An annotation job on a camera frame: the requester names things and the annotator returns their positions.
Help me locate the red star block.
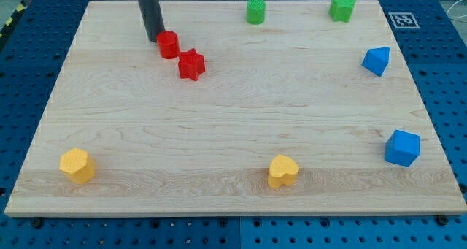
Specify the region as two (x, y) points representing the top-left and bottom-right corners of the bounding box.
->
(178, 48), (206, 81)

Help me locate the light wooden board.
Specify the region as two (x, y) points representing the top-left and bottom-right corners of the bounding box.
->
(5, 0), (466, 218)

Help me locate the yellow heart block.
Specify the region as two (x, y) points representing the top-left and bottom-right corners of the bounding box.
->
(267, 154), (300, 188)

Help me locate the red cylinder block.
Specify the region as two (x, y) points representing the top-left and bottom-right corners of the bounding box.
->
(156, 31), (180, 59)

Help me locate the green cylinder block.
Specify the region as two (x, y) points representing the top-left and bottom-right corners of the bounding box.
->
(246, 0), (266, 25)

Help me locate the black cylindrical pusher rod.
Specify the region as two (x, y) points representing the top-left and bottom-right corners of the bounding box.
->
(137, 0), (165, 42)

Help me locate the green star block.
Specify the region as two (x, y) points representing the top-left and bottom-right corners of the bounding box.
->
(328, 0), (356, 23)

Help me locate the blue triangular prism block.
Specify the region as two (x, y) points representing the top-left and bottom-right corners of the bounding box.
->
(361, 47), (390, 77)

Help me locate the yellow hexagon block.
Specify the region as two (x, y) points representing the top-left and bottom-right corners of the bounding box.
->
(59, 148), (96, 184)

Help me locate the blue cube block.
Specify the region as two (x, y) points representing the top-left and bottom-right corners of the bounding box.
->
(385, 129), (420, 167)

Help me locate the white fiducial marker tag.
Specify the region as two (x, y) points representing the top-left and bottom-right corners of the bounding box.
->
(389, 12), (420, 29)

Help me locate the black bolt front left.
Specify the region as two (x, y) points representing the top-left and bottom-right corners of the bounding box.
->
(31, 218), (44, 229)

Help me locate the black bolt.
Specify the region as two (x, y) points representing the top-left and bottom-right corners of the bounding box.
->
(436, 215), (449, 226)
(31, 218), (44, 229)

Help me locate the black bolt front right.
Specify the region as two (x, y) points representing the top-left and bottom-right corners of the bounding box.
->
(436, 215), (449, 226)

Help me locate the white cable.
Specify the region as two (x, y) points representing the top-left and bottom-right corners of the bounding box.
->
(445, 0), (467, 22)

